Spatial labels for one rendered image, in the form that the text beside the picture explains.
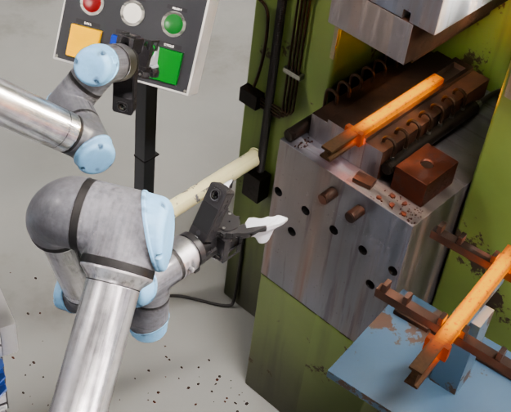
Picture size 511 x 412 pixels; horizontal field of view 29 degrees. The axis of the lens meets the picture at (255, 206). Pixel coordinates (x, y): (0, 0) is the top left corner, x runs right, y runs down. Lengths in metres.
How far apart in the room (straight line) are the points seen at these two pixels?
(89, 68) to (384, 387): 0.85
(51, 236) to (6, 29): 2.74
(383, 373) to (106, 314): 0.75
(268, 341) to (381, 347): 0.66
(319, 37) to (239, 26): 1.97
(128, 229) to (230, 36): 2.79
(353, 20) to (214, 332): 1.29
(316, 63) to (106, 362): 1.11
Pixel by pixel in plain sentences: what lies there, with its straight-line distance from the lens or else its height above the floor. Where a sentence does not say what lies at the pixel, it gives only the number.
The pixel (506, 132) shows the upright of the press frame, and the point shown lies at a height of 1.10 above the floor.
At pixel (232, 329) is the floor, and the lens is 3.07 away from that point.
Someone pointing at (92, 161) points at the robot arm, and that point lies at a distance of 1.83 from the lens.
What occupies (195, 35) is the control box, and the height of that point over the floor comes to 1.08.
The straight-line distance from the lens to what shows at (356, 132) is 2.18.
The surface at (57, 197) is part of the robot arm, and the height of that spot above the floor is 1.29.
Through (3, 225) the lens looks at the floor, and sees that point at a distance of 3.38.
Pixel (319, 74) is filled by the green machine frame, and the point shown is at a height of 0.97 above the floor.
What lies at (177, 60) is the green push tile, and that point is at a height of 1.03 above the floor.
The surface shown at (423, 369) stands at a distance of 1.75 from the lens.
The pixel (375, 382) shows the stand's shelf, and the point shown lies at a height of 0.74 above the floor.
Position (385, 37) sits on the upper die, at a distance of 2.05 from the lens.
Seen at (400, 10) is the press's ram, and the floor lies 1.33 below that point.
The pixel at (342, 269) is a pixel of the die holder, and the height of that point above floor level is 0.67.
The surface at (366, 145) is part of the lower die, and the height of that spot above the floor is 0.99.
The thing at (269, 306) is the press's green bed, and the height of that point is 0.37.
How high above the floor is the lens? 2.35
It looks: 43 degrees down
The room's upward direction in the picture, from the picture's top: 7 degrees clockwise
